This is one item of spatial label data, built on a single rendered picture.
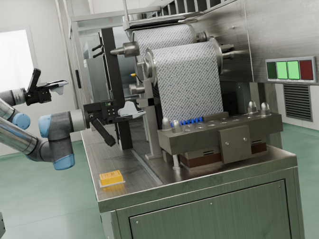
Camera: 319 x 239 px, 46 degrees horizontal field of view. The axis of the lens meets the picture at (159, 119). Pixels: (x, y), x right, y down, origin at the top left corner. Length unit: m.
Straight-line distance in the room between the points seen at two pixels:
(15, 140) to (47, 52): 5.59
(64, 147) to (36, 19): 5.73
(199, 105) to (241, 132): 0.24
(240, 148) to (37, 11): 6.00
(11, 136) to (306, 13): 0.98
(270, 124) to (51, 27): 5.91
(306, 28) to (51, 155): 0.89
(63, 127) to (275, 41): 0.74
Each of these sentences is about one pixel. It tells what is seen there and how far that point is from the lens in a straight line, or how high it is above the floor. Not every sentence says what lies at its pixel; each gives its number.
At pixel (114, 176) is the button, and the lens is 1.26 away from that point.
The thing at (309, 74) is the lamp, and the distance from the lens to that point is 1.11.
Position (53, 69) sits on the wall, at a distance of 6.91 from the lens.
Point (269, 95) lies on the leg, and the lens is 1.70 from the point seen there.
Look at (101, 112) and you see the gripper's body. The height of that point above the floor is 1.13.
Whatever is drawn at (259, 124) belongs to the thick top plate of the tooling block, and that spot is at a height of 1.01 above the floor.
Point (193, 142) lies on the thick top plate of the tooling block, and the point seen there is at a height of 1.00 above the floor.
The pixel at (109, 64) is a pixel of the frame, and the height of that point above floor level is 1.28.
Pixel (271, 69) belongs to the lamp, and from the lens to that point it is 1.28.
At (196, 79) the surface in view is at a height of 1.18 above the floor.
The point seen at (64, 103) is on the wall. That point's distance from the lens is 6.92.
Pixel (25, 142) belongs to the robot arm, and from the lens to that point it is 1.39.
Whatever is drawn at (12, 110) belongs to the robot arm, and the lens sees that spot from 1.72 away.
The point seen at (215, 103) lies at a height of 1.08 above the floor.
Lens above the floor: 1.28
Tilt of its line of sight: 9 degrees down
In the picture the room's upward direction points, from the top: 9 degrees counter-clockwise
